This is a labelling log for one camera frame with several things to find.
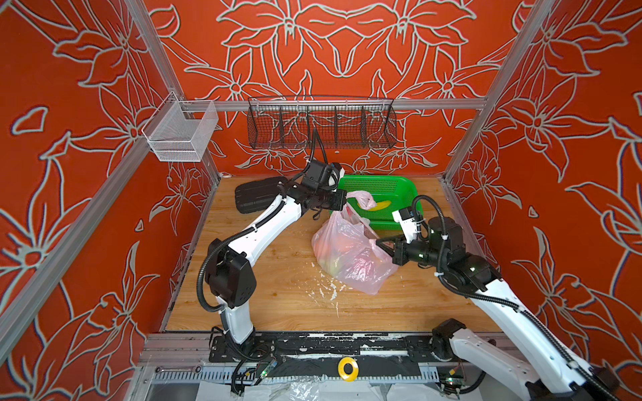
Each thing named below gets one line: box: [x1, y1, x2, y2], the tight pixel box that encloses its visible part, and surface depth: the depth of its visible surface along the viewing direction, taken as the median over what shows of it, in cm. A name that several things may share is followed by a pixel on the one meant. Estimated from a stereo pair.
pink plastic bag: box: [310, 190, 398, 295], surface depth 82 cm
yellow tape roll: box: [337, 356, 359, 382], surface depth 70 cm
